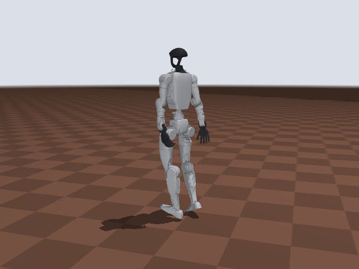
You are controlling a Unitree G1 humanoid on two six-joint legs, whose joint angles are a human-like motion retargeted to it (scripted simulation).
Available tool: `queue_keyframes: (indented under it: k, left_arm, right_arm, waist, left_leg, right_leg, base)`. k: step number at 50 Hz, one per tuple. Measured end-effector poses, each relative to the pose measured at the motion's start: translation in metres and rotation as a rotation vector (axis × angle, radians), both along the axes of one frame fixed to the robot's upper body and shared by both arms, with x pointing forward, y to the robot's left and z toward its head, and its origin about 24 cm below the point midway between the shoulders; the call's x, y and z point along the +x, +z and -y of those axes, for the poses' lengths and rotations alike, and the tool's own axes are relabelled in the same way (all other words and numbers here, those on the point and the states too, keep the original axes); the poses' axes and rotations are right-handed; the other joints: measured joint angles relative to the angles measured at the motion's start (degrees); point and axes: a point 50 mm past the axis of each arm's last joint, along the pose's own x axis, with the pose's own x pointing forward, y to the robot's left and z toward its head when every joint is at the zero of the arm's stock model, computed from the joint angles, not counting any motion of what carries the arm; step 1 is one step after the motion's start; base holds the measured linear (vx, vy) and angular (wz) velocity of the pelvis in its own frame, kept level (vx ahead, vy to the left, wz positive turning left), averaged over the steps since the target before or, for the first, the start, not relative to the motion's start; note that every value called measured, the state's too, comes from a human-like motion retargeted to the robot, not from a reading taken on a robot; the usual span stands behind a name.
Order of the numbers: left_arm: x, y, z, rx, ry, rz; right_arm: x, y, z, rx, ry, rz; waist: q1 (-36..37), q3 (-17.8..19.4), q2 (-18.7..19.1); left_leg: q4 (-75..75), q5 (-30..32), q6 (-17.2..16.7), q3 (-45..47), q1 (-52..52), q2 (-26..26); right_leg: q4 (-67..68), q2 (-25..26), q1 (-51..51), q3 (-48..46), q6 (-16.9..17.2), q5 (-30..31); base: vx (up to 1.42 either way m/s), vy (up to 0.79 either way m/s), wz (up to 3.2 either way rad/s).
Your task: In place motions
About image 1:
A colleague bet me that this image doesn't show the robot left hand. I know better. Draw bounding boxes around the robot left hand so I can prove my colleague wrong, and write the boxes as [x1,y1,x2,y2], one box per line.
[159,123,175,147]

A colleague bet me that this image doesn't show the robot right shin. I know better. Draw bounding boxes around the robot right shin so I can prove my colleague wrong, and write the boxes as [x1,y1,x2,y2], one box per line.
[183,162,197,204]

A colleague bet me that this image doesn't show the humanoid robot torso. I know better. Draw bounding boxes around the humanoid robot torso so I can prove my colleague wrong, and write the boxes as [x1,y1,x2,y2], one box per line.
[167,69,192,135]

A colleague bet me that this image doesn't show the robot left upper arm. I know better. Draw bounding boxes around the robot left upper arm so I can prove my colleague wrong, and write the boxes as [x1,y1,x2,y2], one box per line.
[159,73,173,107]

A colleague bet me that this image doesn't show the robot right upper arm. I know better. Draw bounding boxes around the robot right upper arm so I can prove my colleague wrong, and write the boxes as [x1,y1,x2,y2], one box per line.
[191,74,201,106]

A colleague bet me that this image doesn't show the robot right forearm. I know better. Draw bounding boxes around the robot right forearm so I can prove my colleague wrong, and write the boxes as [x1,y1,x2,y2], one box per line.
[195,102,205,127]

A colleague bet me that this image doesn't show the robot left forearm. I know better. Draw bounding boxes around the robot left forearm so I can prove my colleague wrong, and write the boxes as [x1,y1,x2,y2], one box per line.
[155,99,166,131]

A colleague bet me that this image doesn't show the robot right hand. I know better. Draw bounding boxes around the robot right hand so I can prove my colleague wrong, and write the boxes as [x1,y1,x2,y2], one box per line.
[197,121,210,144]

